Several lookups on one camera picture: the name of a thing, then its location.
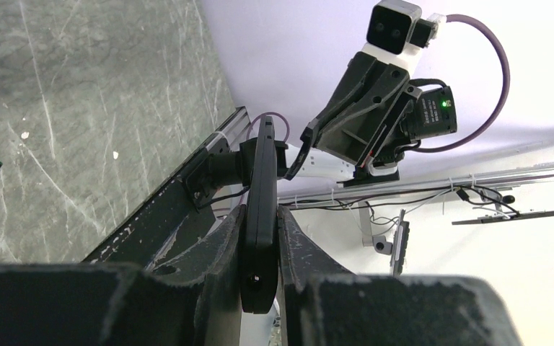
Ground black remote control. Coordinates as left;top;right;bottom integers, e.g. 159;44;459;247
239;115;278;314

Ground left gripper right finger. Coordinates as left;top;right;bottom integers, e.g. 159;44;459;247
277;207;521;345

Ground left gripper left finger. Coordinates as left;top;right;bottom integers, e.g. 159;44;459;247
0;206;245;345

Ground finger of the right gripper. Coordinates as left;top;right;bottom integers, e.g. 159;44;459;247
283;119;320;181

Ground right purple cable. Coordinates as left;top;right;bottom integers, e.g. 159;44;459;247
245;13;511;155

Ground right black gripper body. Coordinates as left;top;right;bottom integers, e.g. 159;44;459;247
312;52;422;167

